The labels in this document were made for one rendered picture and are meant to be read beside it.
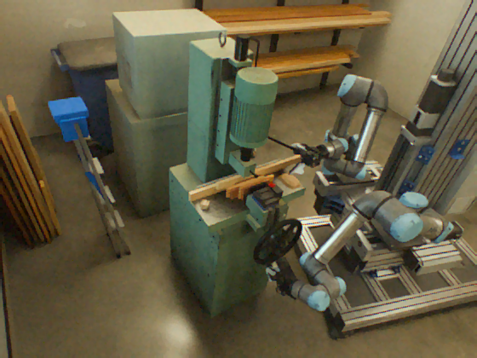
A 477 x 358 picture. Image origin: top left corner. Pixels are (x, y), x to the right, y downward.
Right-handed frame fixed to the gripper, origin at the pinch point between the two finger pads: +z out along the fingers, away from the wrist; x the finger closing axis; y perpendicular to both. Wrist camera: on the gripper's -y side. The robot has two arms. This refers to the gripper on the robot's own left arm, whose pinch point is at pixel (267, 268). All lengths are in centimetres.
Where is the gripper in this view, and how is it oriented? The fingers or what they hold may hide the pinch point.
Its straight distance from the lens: 169.8
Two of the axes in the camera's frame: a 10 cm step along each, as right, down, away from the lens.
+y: 1.8, 9.5, 2.5
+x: 8.3, -2.9, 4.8
